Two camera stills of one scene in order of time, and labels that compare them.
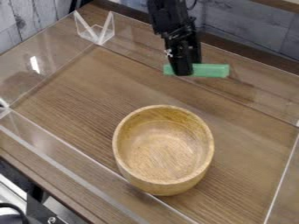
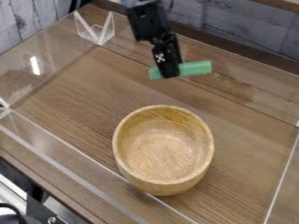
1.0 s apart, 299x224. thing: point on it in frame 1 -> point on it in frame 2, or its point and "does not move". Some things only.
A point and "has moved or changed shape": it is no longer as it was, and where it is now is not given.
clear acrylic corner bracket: (96, 33) does not move
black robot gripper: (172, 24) -> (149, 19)
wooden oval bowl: (163, 145) does not move
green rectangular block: (200, 71) has moved or changed shape
